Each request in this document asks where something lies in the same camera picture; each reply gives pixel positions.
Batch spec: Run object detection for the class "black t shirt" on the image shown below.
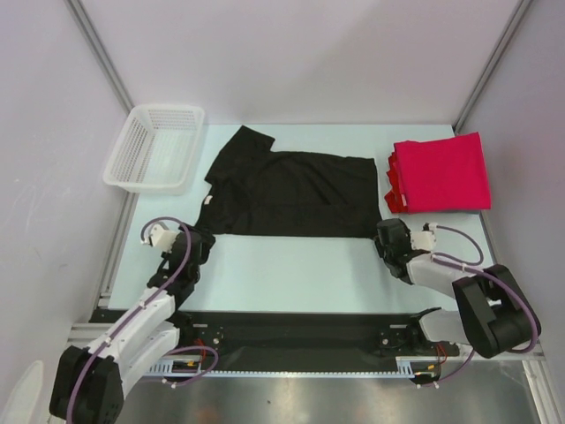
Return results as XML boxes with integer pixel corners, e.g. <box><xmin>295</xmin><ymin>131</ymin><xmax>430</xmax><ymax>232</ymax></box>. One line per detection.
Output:
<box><xmin>196</xmin><ymin>126</ymin><xmax>382</xmax><ymax>239</ymax></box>

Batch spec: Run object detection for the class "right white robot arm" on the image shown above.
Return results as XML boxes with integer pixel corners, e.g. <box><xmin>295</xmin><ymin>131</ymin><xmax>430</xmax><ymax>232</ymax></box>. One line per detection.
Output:
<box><xmin>374</xmin><ymin>218</ymin><xmax>541</xmax><ymax>359</ymax></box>

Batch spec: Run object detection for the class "red folded t shirt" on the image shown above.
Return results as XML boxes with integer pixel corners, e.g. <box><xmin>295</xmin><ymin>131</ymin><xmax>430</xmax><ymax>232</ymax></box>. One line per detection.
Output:
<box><xmin>384</xmin><ymin>152</ymin><xmax>408</xmax><ymax>214</ymax></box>

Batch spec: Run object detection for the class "pink folded t shirt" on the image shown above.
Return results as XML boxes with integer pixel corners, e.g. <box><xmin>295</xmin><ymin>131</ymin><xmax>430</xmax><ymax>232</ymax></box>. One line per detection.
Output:
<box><xmin>391</xmin><ymin>132</ymin><xmax>492</xmax><ymax>214</ymax></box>

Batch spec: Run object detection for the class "white plastic basket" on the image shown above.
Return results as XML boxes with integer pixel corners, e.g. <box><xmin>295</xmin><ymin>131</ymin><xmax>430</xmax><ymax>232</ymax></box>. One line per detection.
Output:
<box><xmin>102</xmin><ymin>103</ymin><xmax>206</xmax><ymax>195</ymax></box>

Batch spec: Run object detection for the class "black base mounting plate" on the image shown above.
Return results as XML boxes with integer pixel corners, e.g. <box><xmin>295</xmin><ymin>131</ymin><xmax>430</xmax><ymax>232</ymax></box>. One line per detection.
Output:
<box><xmin>170</xmin><ymin>311</ymin><xmax>439</xmax><ymax>370</ymax></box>

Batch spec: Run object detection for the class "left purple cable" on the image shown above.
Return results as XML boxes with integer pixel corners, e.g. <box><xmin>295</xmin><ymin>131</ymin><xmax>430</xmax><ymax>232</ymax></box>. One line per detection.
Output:
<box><xmin>65</xmin><ymin>216</ymin><xmax>220</xmax><ymax>420</ymax></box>

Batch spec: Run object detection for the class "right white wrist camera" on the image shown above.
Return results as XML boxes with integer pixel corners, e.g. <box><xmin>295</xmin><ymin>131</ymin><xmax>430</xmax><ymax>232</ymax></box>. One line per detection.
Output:
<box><xmin>410</xmin><ymin>223</ymin><xmax>438</xmax><ymax>252</ymax></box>

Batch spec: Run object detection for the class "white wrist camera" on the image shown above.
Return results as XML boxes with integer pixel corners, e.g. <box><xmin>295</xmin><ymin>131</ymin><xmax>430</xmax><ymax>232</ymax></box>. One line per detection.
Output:
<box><xmin>410</xmin><ymin>223</ymin><xmax>438</xmax><ymax>252</ymax></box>
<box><xmin>141</xmin><ymin>222</ymin><xmax>179</xmax><ymax>253</ymax></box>

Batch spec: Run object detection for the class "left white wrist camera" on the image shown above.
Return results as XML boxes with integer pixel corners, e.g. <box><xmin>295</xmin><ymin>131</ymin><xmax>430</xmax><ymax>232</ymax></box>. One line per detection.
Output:
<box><xmin>141</xmin><ymin>222</ymin><xmax>179</xmax><ymax>253</ymax></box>

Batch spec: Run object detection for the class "white slotted cable duct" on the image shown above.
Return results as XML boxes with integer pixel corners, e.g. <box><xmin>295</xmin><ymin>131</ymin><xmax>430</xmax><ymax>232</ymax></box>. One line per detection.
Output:
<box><xmin>142</xmin><ymin>358</ymin><xmax>441</xmax><ymax>382</ymax></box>

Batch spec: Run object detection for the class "aluminium front rail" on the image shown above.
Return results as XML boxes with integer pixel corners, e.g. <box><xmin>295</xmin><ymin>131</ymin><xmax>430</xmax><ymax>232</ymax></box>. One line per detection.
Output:
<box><xmin>60</xmin><ymin>323</ymin><xmax>112</xmax><ymax>360</ymax></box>

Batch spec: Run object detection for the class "left aluminium frame post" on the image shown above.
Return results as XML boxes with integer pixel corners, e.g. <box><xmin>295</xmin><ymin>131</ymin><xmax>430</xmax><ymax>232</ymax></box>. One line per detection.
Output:
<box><xmin>64</xmin><ymin>0</ymin><xmax>135</xmax><ymax>115</ymax></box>

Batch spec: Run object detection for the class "aluminium frame post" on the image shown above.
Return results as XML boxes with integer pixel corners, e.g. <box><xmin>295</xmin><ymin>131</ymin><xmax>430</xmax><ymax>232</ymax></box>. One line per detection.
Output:
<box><xmin>451</xmin><ymin>0</ymin><xmax>535</xmax><ymax>134</ymax></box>
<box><xmin>64</xmin><ymin>0</ymin><xmax>135</xmax><ymax>115</ymax></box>

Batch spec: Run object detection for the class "right aluminium frame post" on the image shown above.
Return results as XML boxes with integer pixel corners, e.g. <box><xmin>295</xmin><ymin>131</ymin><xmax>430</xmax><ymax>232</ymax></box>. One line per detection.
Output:
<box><xmin>451</xmin><ymin>0</ymin><xmax>535</xmax><ymax>134</ymax></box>

